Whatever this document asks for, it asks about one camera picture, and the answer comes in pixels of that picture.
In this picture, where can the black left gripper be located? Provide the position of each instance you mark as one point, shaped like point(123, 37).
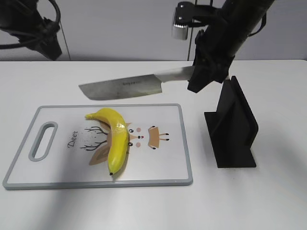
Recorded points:
point(44, 31)

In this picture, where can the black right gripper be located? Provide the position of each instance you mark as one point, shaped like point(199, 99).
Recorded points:
point(218, 43)

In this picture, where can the knife with white handle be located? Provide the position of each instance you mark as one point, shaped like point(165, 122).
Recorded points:
point(135, 86)

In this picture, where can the yellow plastic banana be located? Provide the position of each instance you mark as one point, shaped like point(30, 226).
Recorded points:
point(119, 137)

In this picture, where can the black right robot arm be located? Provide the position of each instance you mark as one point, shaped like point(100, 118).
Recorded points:
point(250, 12)

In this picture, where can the black knife stand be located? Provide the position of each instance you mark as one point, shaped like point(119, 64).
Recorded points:
point(232, 128)

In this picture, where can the white grey deer cutting board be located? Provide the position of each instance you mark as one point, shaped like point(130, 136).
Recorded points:
point(61, 149)

